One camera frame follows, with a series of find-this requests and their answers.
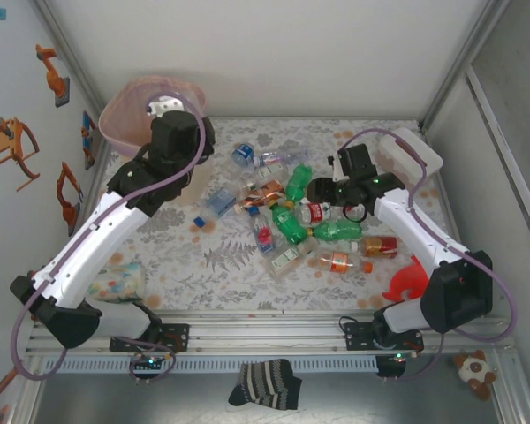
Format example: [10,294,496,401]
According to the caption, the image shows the perforated grey cable duct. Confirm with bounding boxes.
[42,356,380,375]

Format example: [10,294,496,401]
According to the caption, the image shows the green white label bottle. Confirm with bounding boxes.
[242,162,289,181]
[267,241,322,279]

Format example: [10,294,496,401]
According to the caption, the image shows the white box with brown slot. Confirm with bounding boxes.
[376,127,443,193]

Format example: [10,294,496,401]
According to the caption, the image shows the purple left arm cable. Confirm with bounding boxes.
[12,94,207,385]

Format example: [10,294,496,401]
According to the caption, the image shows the blue orange wall sticker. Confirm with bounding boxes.
[81,110,101,171]

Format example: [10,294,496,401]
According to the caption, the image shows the control board green light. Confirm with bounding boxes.
[129,352,167,370]
[375,352,408,379]

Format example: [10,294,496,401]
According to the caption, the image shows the blue label bottle white neck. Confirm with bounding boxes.
[231,140,260,168]

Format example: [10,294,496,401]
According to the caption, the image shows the blue label bottle blue cap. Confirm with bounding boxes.
[193,186,239,229]

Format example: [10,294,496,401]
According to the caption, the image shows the aluminium frame post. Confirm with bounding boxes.
[28,0,107,116]
[419,0,513,133]

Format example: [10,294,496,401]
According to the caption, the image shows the orange claw frame sticker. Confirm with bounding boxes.
[0,117,42,193]

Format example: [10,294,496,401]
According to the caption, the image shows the crumpled clear plastic bottle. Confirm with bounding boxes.
[236,176,266,195]

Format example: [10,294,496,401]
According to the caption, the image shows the colourful tissue pack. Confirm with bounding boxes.
[87,261,146,306]

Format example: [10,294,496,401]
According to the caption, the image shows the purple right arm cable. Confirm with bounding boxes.
[339,128,516,383]

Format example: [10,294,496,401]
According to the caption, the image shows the red plastic dolphin toy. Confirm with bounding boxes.
[382,255,430,304]

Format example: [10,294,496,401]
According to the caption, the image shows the red gold label bottle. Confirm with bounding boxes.
[350,235,401,260]

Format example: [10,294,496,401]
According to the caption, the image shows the clear bottle red flower label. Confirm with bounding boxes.
[248,206,278,257]

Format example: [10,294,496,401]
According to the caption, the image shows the black striped sock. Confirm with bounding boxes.
[228,359,303,411]

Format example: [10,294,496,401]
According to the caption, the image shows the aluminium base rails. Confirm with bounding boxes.
[26,308,513,354]

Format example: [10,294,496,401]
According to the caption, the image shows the floral tablecloth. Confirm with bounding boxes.
[68,117,463,313]

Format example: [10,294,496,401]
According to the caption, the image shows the red label bottle red cap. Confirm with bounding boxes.
[296,199,348,224]

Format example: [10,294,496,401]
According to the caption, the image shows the clear bottle pink label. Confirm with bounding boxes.
[252,148,314,168]

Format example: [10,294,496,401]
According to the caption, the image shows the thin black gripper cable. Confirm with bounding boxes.
[342,201,370,224]

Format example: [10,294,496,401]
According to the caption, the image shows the translucent purple bin liner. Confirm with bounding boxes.
[98,74,208,156]

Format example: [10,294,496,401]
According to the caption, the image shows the green bottle with label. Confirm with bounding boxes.
[268,201,311,246]

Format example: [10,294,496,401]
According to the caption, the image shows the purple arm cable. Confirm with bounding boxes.
[12,94,207,385]
[339,128,516,383]

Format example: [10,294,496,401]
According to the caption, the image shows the orange label bottle orange cap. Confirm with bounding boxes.
[314,248,375,275]

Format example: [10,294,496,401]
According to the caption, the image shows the green plastic bottle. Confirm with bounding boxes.
[307,219,363,243]
[284,163,314,208]

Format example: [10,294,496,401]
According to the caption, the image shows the brown white plush toy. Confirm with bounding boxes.
[452,350,498,401]

